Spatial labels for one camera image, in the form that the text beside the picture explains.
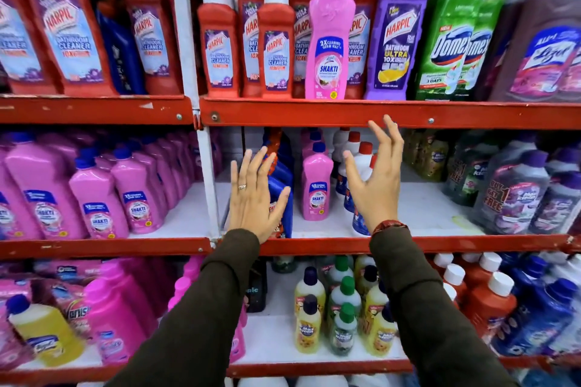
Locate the person's left hand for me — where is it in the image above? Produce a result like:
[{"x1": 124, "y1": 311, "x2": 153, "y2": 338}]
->
[{"x1": 228, "y1": 146, "x2": 291, "y2": 245}]

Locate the person's right hand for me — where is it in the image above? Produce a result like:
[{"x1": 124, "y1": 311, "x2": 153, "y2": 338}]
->
[{"x1": 343, "y1": 114, "x2": 405, "y2": 233}]

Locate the person's right forearm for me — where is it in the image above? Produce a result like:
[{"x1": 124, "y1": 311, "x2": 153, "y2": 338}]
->
[{"x1": 369, "y1": 226, "x2": 519, "y2": 387}]

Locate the person's left forearm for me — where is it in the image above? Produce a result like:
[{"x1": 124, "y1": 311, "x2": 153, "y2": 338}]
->
[{"x1": 105, "y1": 228, "x2": 261, "y2": 387}]

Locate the white red-capped bottle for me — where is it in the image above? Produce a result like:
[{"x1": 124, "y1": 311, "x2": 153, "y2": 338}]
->
[
  {"x1": 335, "y1": 130, "x2": 362, "y2": 198},
  {"x1": 331, "y1": 127, "x2": 351, "y2": 166},
  {"x1": 351, "y1": 141, "x2": 378, "y2": 238}
]

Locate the blue cleaner bottle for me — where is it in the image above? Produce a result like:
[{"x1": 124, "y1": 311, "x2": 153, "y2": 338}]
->
[
  {"x1": 262, "y1": 127, "x2": 294, "y2": 185},
  {"x1": 268, "y1": 175, "x2": 294, "y2": 239}
]

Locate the olive liquid bottle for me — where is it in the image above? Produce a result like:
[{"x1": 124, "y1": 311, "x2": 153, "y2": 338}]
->
[
  {"x1": 419, "y1": 136, "x2": 450, "y2": 182},
  {"x1": 403, "y1": 130, "x2": 426, "y2": 171}
]

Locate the red metal shelf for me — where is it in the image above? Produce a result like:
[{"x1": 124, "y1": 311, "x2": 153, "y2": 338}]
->
[
  {"x1": 0, "y1": 182, "x2": 214, "y2": 261},
  {"x1": 199, "y1": 96, "x2": 581, "y2": 131},
  {"x1": 226, "y1": 264, "x2": 581, "y2": 379},
  {"x1": 0, "y1": 345, "x2": 124, "y2": 386},
  {"x1": 0, "y1": 94, "x2": 195, "y2": 125},
  {"x1": 213, "y1": 164, "x2": 581, "y2": 257}
]

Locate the pink blue-capped bottle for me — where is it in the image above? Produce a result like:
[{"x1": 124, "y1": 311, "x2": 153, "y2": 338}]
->
[
  {"x1": 301, "y1": 142, "x2": 334, "y2": 222},
  {"x1": 301, "y1": 128, "x2": 326, "y2": 159},
  {"x1": 304, "y1": 0, "x2": 356, "y2": 101}
]

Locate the dark green liquid bottle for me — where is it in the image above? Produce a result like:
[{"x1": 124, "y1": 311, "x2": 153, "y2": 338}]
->
[
  {"x1": 453, "y1": 132, "x2": 496, "y2": 161},
  {"x1": 442, "y1": 145, "x2": 490, "y2": 207}
]

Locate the black bottle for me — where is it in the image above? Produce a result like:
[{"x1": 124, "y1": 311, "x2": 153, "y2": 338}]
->
[{"x1": 246, "y1": 259, "x2": 269, "y2": 314}]

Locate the small green-capped bottle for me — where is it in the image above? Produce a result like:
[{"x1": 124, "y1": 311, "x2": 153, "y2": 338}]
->
[
  {"x1": 326, "y1": 276, "x2": 363, "y2": 329},
  {"x1": 330, "y1": 302, "x2": 359, "y2": 357},
  {"x1": 325, "y1": 255, "x2": 354, "y2": 288}
]

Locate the small yellow dark-capped bottle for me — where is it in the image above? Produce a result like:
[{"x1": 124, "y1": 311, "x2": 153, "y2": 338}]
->
[
  {"x1": 361, "y1": 280, "x2": 389, "y2": 333},
  {"x1": 363, "y1": 302, "x2": 399, "y2": 358},
  {"x1": 294, "y1": 266, "x2": 327, "y2": 317},
  {"x1": 355, "y1": 264, "x2": 379, "y2": 298},
  {"x1": 294, "y1": 294, "x2": 322, "y2": 355}
]

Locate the purple cleaner bottle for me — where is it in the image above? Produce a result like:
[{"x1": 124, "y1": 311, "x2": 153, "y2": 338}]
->
[{"x1": 365, "y1": 0, "x2": 435, "y2": 101}]

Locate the green white cleaner bottle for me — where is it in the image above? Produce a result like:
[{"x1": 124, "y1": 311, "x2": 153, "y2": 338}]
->
[
  {"x1": 413, "y1": 0, "x2": 496, "y2": 102},
  {"x1": 454, "y1": 0, "x2": 515, "y2": 98}
]

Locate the purple-capped clear bottle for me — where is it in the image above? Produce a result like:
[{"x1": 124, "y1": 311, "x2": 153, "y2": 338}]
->
[
  {"x1": 528, "y1": 171, "x2": 581, "y2": 236},
  {"x1": 544, "y1": 145, "x2": 581, "y2": 175},
  {"x1": 471, "y1": 150, "x2": 551, "y2": 236},
  {"x1": 487, "y1": 136, "x2": 539, "y2": 176}
]

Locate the cluster of red cleaner bottles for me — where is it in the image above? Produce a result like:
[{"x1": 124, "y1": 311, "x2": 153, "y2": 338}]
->
[
  {"x1": 430, "y1": 252, "x2": 519, "y2": 345},
  {"x1": 197, "y1": 0, "x2": 380, "y2": 100}
]

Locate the cluster of pink cleaner bottles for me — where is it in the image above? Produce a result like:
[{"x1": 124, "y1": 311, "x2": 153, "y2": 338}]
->
[
  {"x1": 0, "y1": 127, "x2": 223, "y2": 241},
  {"x1": 84, "y1": 255, "x2": 249, "y2": 365}
]

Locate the brown liquid clear bottle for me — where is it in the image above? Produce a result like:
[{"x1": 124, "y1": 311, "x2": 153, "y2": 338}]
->
[
  {"x1": 474, "y1": 0, "x2": 548, "y2": 100},
  {"x1": 489, "y1": 0, "x2": 581, "y2": 103}
]

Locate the red white-capped bottle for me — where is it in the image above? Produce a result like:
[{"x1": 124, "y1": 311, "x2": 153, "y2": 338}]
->
[
  {"x1": 120, "y1": 0, "x2": 183, "y2": 96},
  {"x1": 0, "y1": 0, "x2": 59, "y2": 96},
  {"x1": 12, "y1": 0, "x2": 118, "y2": 97}
]

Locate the dark blue bottle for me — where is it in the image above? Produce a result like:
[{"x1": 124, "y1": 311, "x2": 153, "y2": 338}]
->
[{"x1": 96, "y1": 0, "x2": 147, "y2": 96}]

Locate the white bottle top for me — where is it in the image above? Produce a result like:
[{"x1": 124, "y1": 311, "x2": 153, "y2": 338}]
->
[
  {"x1": 236, "y1": 376, "x2": 289, "y2": 387},
  {"x1": 349, "y1": 373, "x2": 405, "y2": 387},
  {"x1": 295, "y1": 375, "x2": 350, "y2": 387}
]

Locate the pile of pink refill pouches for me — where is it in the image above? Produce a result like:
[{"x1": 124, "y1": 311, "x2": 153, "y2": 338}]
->
[{"x1": 0, "y1": 259, "x2": 103, "y2": 372}]

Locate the cluster of blue bottles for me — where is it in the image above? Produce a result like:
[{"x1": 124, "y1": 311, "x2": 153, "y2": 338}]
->
[{"x1": 491, "y1": 251, "x2": 581, "y2": 358}]

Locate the large yellow blue-capped bottle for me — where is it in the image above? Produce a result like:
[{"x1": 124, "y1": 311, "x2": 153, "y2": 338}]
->
[{"x1": 6, "y1": 294, "x2": 85, "y2": 368}]

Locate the brown wrist strap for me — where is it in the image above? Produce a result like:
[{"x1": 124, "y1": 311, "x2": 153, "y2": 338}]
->
[{"x1": 371, "y1": 219, "x2": 409, "y2": 236}]

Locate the white shelf upright post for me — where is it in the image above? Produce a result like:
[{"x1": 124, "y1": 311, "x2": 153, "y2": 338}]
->
[{"x1": 168, "y1": 0, "x2": 224, "y2": 242}]

